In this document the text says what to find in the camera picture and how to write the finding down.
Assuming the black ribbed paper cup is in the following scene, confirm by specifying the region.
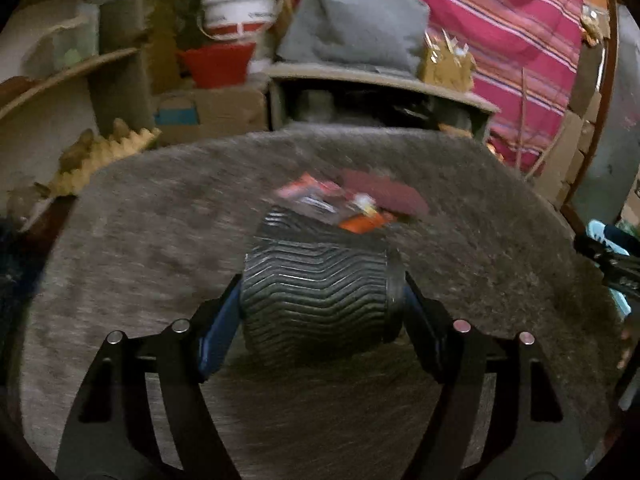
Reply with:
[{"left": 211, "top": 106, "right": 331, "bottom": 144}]
[{"left": 241, "top": 206, "right": 406, "bottom": 367}]

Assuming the clear orange snack bag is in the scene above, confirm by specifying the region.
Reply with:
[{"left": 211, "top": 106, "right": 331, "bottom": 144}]
[{"left": 273, "top": 172, "right": 397, "bottom": 234}]

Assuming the light blue plastic basket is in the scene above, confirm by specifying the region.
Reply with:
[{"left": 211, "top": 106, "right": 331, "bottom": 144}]
[{"left": 586, "top": 219, "right": 632, "bottom": 318}]

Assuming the grey shaggy table mat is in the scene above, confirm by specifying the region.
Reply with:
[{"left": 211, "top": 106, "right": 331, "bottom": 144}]
[{"left": 3, "top": 129, "right": 620, "bottom": 479}]

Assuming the red striped curtain cloth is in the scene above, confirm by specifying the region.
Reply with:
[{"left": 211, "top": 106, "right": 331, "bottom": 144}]
[{"left": 271, "top": 0, "right": 586, "bottom": 172}]

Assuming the woven chopstick holder box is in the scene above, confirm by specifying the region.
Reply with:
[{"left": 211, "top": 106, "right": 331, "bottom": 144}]
[{"left": 419, "top": 29, "right": 476, "bottom": 93}]

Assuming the yellow egg tray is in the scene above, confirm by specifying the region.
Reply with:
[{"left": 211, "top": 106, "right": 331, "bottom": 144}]
[{"left": 47, "top": 118, "right": 162, "bottom": 197}]

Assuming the cardboard box with blue label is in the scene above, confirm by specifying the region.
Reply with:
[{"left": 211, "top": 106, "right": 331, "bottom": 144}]
[{"left": 154, "top": 86, "right": 268, "bottom": 146}]

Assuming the grey low shelf table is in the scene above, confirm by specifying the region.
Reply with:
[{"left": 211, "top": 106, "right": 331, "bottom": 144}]
[{"left": 265, "top": 62, "right": 500, "bottom": 141}]

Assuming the wooden shelf unit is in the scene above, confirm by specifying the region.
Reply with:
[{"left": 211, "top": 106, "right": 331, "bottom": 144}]
[{"left": 1, "top": 0, "right": 154, "bottom": 195}]

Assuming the grey felt cover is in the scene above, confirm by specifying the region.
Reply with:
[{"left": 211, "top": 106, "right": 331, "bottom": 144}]
[{"left": 277, "top": 0, "right": 430, "bottom": 77}]

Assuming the red plastic basket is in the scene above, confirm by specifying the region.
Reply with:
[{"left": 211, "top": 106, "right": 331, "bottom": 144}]
[{"left": 177, "top": 42, "right": 256, "bottom": 89}]

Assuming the clear lidded plastic container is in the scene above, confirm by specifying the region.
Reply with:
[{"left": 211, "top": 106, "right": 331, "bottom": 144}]
[{"left": 22, "top": 3, "right": 100, "bottom": 79}]

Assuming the white plastic bucket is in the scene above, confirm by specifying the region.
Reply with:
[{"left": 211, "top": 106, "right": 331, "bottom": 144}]
[{"left": 196, "top": 0, "right": 283, "bottom": 41}]

